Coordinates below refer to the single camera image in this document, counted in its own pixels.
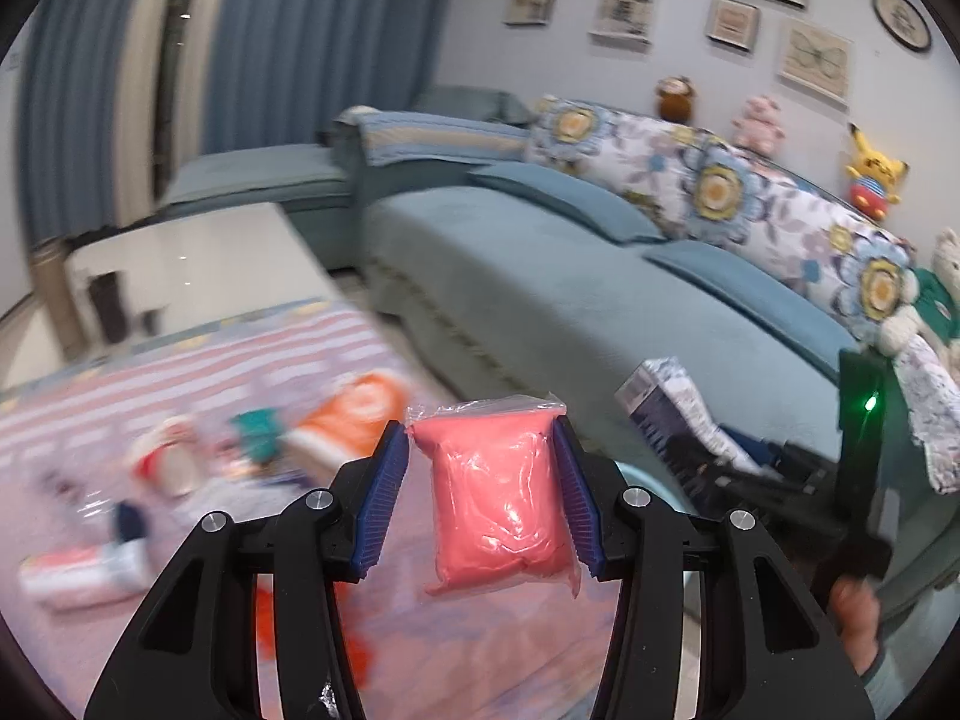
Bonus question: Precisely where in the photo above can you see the white red paper cup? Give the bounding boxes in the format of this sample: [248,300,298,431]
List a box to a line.
[125,416,203,499]

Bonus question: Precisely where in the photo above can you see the white teddy bear green shirt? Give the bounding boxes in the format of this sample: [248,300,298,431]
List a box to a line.
[877,227,960,369]

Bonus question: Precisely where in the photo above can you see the blue curtain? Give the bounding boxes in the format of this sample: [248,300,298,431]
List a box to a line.
[18,0,133,245]
[200,0,449,153]

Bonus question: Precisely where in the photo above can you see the pink pig plush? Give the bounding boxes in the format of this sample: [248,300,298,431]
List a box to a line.
[732,94,786,158]

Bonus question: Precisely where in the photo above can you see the brown monkey plush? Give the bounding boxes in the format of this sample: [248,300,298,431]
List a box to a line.
[656,76,697,125]

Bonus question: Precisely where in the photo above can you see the blue pillow near right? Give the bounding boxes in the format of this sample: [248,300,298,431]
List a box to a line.
[643,241,857,383]

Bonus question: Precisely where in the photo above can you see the round picture frame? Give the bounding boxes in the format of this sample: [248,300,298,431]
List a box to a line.
[872,0,932,54]

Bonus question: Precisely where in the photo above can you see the white long carton box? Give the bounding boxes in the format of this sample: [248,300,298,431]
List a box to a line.
[615,358,763,476]

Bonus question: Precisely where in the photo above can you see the blue pillow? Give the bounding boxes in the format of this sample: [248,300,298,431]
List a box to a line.
[643,241,857,383]
[469,163,665,245]

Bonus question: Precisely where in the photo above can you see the pink plastic bag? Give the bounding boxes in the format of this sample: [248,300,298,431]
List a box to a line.
[407,395,581,598]

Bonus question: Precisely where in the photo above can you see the blue pillow near left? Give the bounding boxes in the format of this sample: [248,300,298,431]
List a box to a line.
[469,163,665,245]

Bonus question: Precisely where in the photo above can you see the patchwork canvas picture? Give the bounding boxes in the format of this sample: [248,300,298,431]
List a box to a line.
[589,0,656,52]

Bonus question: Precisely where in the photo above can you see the blue curtain right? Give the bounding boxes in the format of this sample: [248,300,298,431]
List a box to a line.
[200,0,449,153]

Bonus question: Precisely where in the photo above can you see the white small box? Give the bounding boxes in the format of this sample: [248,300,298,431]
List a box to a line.
[18,538,155,613]

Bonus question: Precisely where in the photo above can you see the floral sofa back cushion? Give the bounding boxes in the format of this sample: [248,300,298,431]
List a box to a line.
[526,96,911,346]

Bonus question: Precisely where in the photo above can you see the dark brown cup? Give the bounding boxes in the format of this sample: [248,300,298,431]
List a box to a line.
[86,271,130,344]

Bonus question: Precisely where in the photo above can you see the small heart picture frame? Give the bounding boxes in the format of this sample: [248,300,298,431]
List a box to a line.
[706,0,761,54]

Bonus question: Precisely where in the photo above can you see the teal plastic bag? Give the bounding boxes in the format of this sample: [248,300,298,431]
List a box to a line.
[229,408,285,466]

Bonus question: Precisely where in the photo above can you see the person's right hand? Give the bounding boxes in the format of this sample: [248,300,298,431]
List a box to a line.
[830,577,880,676]

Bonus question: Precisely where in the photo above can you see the blue curtain left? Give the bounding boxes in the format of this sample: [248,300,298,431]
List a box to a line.
[18,0,133,245]

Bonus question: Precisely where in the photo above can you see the butterfly picture frame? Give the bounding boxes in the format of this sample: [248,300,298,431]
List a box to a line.
[778,18,854,107]

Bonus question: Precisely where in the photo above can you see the brown thermos bottle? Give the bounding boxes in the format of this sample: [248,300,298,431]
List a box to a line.
[29,238,88,362]

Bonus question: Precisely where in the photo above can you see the white coffee table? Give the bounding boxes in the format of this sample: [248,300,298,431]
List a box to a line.
[67,203,338,341]

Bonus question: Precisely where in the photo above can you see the orange paper cup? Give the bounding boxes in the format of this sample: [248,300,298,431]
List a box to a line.
[283,369,410,476]

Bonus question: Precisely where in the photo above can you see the striped armrest cover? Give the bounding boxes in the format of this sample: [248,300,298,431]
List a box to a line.
[331,109,529,167]

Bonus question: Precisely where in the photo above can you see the yellow pikachu plush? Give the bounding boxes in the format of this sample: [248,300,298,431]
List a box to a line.
[846,124,910,224]

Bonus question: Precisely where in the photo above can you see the black keys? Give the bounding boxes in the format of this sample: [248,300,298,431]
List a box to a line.
[139,307,166,338]

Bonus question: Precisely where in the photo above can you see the teal back cushion far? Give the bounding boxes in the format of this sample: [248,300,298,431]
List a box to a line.
[412,85,534,127]

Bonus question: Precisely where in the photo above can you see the blue fabric sofa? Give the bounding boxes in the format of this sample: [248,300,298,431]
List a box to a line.
[161,110,839,472]

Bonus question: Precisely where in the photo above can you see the white floral cloth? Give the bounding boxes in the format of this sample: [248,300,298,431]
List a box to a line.
[893,335,960,496]

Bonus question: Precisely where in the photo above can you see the pink patterned table cloth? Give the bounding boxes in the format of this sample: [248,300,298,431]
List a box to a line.
[2,302,615,718]

